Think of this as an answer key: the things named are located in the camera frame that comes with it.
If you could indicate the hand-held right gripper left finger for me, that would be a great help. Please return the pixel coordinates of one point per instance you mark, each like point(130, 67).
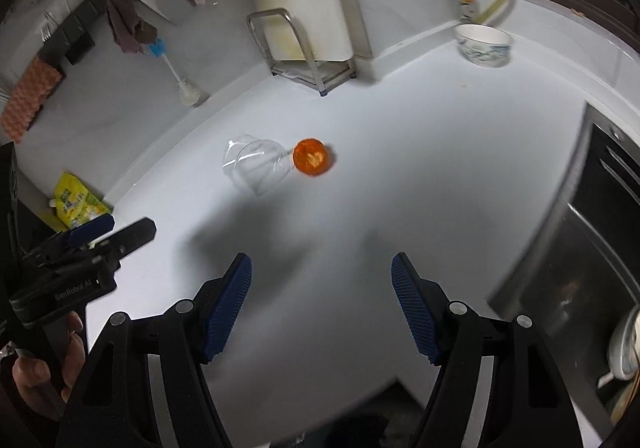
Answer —
point(227, 308)

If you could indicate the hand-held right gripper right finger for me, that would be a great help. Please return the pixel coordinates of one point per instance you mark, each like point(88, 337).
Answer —
point(415, 308)

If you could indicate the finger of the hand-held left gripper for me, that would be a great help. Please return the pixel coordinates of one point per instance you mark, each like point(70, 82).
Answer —
point(132, 235)
point(90, 229)

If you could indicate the clear plastic cup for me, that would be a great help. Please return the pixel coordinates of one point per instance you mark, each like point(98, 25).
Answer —
point(260, 167)

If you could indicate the orange bottle cap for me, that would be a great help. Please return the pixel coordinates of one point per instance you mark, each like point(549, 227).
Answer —
point(312, 157)

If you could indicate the person's left hand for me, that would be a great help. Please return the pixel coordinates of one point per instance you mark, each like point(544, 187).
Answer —
point(30, 378)

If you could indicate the yellow snack packet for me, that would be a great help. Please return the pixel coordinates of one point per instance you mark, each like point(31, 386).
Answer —
point(75, 200)

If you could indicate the orange patterned dish cloth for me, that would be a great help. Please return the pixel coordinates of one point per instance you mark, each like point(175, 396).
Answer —
point(30, 97)

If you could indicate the stainless steel sink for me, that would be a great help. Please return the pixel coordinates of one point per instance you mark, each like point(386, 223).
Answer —
point(575, 253)

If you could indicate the brown hanging cloth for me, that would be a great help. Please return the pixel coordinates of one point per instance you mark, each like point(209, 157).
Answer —
point(125, 22)

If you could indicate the white dish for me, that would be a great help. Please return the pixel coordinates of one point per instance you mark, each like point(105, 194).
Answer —
point(625, 348)

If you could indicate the metal board rack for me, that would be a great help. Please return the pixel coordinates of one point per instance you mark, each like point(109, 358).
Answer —
point(295, 70)

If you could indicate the patterned white ceramic bowl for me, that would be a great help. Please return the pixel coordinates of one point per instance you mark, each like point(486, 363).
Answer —
point(482, 52)

